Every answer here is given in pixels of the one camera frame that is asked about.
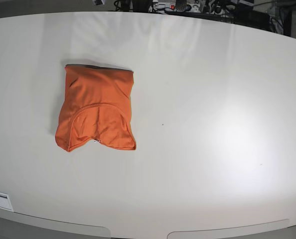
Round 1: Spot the orange T-shirt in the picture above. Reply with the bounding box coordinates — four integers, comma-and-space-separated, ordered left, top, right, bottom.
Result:
55, 64, 136, 152

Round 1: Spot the white power strip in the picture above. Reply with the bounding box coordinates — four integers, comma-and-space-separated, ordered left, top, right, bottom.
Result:
148, 0, 204, 13

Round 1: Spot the white label plate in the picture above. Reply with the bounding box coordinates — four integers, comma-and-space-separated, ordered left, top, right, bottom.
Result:
0, 192, 14, 212

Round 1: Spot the background cable clutter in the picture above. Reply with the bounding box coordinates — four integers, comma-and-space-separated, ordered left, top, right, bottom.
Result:
113, 0, 284, 34

